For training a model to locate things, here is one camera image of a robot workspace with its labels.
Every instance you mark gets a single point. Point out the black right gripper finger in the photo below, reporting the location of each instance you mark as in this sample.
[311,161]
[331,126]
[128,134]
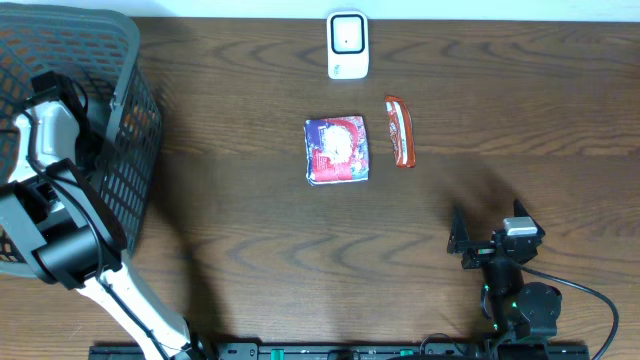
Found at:
[522,220]
[459,238]

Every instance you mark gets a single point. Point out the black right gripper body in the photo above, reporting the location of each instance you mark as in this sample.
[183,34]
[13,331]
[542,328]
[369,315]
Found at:
[479,254]

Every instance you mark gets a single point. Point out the red orange snack bar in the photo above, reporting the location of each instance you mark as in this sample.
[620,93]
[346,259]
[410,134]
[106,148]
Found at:
[401,132]

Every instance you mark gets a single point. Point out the purple red snack bag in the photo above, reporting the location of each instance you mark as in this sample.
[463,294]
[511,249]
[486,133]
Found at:
[337,150]

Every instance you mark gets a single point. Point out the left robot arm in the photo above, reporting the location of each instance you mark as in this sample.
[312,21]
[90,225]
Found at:
[60,230]

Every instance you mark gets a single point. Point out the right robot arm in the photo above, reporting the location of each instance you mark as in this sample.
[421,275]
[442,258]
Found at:
[522,313]

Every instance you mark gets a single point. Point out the white barcode scanner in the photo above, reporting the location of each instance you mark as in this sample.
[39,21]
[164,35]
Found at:
[347,45]

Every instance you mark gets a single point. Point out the grey plastic mesh basket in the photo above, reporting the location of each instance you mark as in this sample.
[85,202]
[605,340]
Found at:
[99,50]

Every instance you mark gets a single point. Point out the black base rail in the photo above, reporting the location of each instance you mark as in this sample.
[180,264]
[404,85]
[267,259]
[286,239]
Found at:
[433,350]

